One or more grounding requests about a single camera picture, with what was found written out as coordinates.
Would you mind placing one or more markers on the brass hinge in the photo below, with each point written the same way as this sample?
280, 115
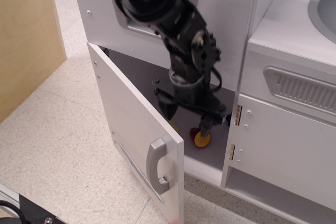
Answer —
238, 115
231, 153

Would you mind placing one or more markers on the light wooden board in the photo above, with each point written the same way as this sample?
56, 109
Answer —
31, 49

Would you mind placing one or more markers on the silver fridge door handle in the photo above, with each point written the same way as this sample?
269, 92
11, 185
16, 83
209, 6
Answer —
156, 151

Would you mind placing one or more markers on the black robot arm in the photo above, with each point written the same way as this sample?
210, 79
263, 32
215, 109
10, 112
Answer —
193, 54

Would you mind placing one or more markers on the yellow red toy food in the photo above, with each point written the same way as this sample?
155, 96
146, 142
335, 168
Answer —
199, 140

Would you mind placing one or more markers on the silver sink basin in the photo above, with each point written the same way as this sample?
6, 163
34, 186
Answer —
322, 15

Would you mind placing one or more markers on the white oven door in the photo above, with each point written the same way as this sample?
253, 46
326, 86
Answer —
286, 149

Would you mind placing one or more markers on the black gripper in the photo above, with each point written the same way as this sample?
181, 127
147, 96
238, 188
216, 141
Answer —
194, 97

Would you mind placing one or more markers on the lower brass hinge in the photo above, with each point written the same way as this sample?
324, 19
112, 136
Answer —
231, 153

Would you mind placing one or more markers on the white fridge door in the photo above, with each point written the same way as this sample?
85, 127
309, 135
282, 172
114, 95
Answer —
135, 123

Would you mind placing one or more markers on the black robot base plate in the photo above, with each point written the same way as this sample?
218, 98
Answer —
35, 213

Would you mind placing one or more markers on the silver vent grille panel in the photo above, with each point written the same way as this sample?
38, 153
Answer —
300, 89

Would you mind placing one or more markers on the white toy fridge cabinet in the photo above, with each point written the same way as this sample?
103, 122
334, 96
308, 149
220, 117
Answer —
142, 59

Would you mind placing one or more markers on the white toy sink cabinet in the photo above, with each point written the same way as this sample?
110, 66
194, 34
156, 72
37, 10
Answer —
284, 37

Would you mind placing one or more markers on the aluminium frame rail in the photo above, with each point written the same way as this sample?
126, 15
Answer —
9, 195

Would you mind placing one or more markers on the upper brass hinge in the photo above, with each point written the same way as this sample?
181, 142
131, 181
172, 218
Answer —
238, 115

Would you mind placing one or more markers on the silver fridge door emblem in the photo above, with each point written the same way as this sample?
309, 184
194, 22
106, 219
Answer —
141, 174

